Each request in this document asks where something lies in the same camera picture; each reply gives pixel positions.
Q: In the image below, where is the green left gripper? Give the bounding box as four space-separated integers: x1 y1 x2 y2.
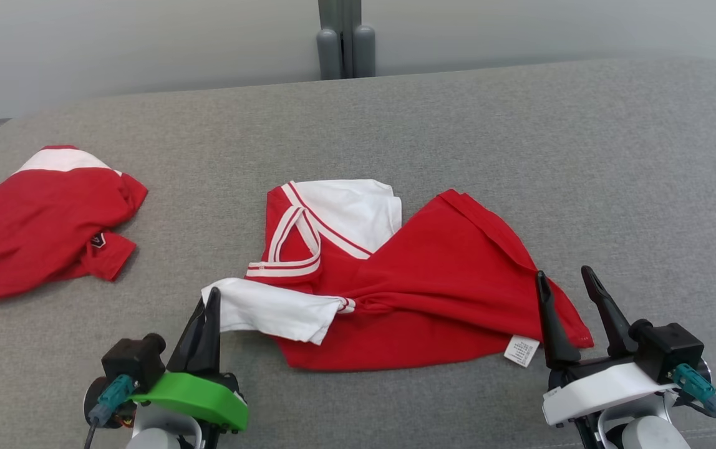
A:
128 287 250 433

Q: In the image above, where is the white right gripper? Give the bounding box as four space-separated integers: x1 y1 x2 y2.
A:
536 266 678 428

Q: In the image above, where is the red jersey with white sleeves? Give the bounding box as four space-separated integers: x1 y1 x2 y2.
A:
201 179 594 372

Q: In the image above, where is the grey fabric sofa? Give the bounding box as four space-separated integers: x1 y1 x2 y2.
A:
0 56 716 449

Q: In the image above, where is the left cable with teal plug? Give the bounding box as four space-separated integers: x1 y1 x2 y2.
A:
84 374 137 449

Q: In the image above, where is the cable with teal plug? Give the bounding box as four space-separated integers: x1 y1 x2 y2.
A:
84 374 137 449
670 364 716 449

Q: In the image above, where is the right cable with teal plug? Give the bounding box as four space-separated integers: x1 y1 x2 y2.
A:
670 364 716 449

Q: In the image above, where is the grey partition post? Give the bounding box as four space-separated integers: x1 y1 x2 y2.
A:
316 0 376 80

